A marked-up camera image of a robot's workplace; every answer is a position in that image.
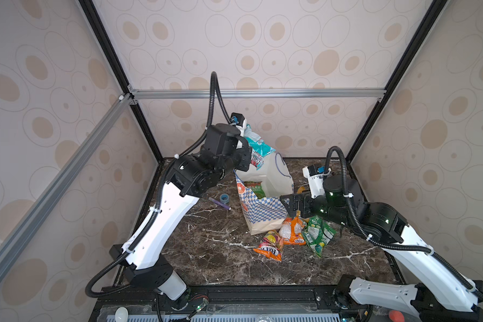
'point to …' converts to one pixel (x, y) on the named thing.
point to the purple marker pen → (220, 203)
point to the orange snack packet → (291, 231)
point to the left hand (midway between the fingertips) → (253, 146)
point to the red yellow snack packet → (272, 245)
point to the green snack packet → (318, 233)
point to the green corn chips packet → (256, 188)
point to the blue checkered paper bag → (267, 215)
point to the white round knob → (121, 314)
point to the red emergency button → (396, 316)
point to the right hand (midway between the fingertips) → (298, 193)
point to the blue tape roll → (224, 198)
